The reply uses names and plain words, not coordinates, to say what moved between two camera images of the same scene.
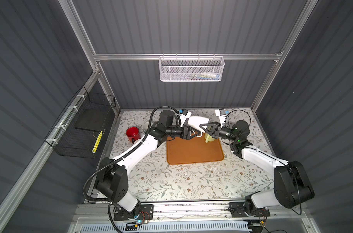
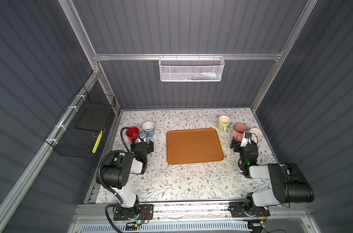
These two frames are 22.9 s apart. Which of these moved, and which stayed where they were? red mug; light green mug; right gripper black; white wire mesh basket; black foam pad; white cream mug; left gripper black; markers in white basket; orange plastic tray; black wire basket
Moved: right gripper black; left gripper black; white cream mug; light green mug
Stayed: white wire mesh basket; markers in white basket; black wire basket; red mug; black foam pad; orange plastic tray
